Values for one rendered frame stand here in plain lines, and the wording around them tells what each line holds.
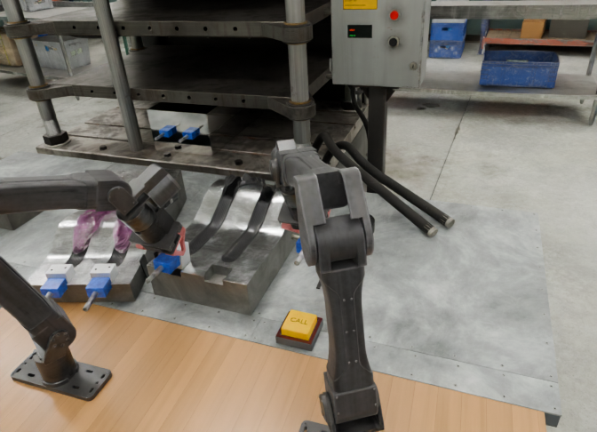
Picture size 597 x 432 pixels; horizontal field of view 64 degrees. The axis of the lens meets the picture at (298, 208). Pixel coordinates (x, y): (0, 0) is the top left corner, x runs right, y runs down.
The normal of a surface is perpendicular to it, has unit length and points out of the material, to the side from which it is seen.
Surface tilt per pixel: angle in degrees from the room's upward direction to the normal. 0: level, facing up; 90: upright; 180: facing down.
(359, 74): 90
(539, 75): 92
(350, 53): 90
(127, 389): 0
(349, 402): 75
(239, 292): 90
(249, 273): 0
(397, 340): 0
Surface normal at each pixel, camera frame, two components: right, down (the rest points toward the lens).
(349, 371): 0.20, 0.25
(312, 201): 0.14, -0.17
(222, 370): -0.06, -0.86
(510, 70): -0.35, 0.54
